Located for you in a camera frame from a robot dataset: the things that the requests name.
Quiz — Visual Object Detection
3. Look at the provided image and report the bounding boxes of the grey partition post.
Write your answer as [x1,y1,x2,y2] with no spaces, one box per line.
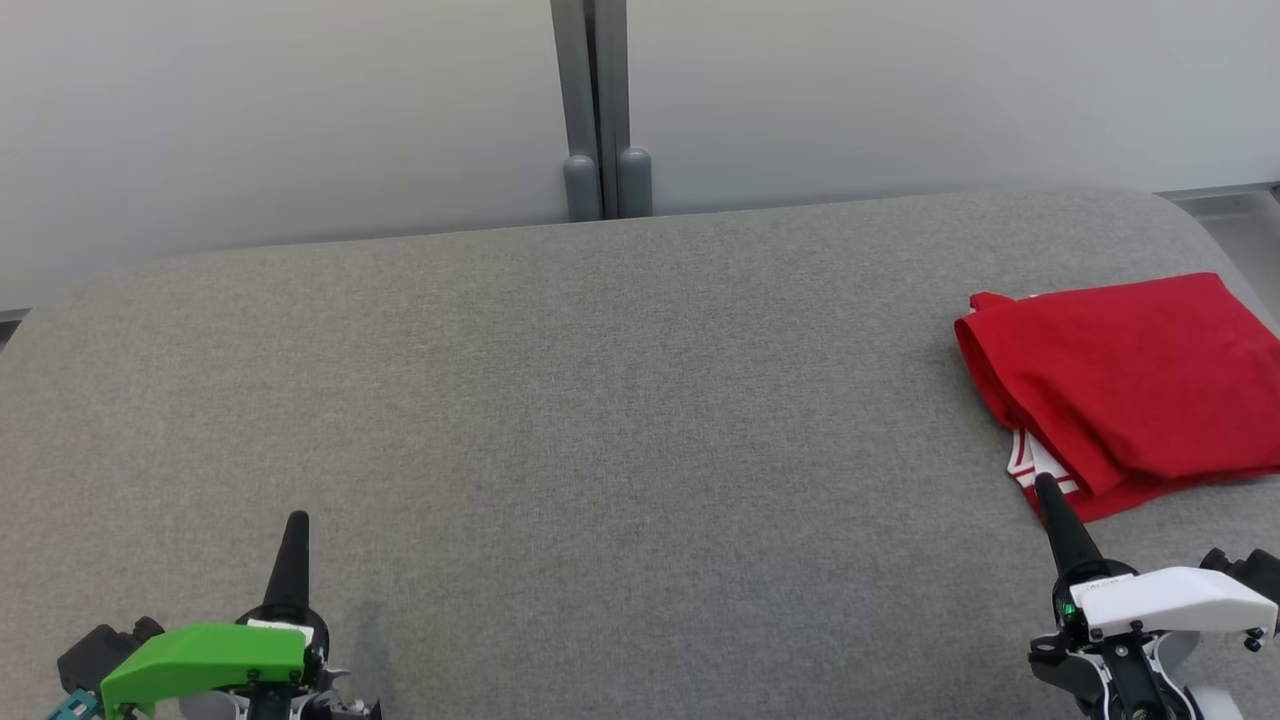
[549,0,655,222]

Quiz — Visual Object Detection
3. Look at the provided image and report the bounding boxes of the grey fabric sofa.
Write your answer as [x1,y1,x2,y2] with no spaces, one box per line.
[0,186,1280,720]

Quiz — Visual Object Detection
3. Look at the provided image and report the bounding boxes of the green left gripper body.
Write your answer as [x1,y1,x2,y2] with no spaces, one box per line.
[98,620,383,720]

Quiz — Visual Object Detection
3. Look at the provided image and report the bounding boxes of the black cable with teal plug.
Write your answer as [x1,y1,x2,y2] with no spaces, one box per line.
[44,688,103,720]

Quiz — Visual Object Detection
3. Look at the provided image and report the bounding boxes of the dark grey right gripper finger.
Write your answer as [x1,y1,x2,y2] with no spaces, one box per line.
[1034,474,1109,589]

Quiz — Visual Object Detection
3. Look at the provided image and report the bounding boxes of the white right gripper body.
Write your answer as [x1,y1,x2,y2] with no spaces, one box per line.
[1028,566,1280,720]

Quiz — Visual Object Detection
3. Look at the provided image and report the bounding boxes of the red white basketball jersey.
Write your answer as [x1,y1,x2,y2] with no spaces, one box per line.
[953,271,1280,525]

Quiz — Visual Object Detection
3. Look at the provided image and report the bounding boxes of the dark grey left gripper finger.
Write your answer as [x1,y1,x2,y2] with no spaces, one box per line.
[261,510,315,627]

